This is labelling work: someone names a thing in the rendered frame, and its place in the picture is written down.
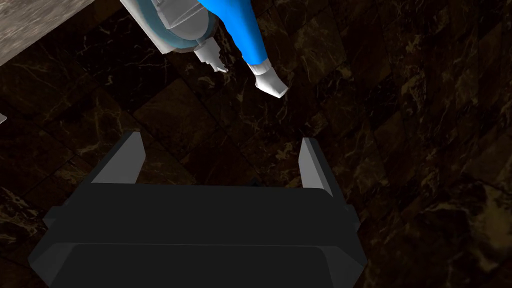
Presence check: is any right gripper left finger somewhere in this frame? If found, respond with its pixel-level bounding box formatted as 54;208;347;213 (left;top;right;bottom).
81;131;147;186

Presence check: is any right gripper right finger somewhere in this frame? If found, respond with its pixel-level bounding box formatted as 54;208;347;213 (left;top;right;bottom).
297;137;347;206

